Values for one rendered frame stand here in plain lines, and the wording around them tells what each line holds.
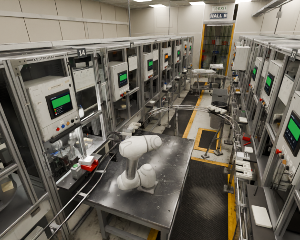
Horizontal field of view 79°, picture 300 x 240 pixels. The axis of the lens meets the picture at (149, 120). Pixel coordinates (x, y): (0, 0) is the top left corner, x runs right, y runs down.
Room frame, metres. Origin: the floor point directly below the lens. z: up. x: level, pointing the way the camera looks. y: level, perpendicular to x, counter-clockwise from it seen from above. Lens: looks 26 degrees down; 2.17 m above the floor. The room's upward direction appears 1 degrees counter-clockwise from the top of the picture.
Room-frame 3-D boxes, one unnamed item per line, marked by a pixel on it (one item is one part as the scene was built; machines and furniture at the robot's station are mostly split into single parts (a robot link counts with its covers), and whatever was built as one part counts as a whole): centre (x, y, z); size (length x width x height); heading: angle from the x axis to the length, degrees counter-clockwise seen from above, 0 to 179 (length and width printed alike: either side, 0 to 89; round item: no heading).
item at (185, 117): (6.05, -1.49, 0.01); 5.85 x 0.59 x 0.01; 159
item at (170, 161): (1.89, 0.07, 0.66); 1.50 x 1.06 x 0.04; 159
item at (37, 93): (1.52, 0.89, 1.60); 0.42 x 0.29 x 0.46; 159
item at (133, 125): (2.44, 0.27, 0.84); 0.36 x 0.14 x 0.10; 159
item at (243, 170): (1.55, -0.99, 0.84); 0.37 x 0.14 x 0.10; 159
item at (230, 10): (9.31, -3.12, 2.96); 1.23 x 0.08 x 0.68; 69
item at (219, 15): (9.25, -3.11, 2.81); 0.75 x 0.04 x 0.25; 69
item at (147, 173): (1.46, 0.04, 0.85); 0.18 x 0.16 x 0.22; 111
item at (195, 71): (6.86, -2.02, 0.48); 0.88 x 0.56 x 0.96; 87
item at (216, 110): (3.16, -1.24, 0.84); 0.37 x 0.14 x 0.10; 37
